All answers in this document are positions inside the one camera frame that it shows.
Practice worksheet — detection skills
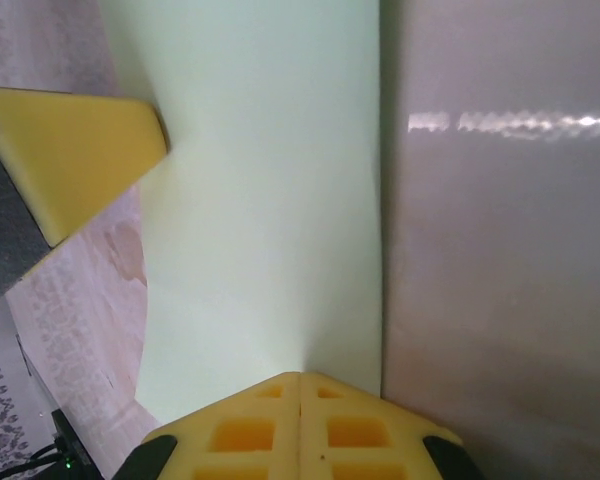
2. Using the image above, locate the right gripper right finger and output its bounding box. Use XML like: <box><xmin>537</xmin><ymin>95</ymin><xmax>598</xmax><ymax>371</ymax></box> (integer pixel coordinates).
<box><xmin>299</xmin><ymin>370</ymin><xmax>486</xmax><ymax>480</ymax></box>

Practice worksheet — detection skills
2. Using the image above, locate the light green paper sheet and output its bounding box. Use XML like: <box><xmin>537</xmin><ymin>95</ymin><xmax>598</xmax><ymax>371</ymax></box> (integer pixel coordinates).
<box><xmin>99</xmin><ymin>0</ymin><xmax>387</xmax><ymax>437</ymax></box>

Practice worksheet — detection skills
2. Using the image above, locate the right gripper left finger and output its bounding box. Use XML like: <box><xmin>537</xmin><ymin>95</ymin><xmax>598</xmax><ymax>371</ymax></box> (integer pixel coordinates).
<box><xmin>104</xmin><ymin>370</ymin><xmax>301</xmax><ymax>480</ymax></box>

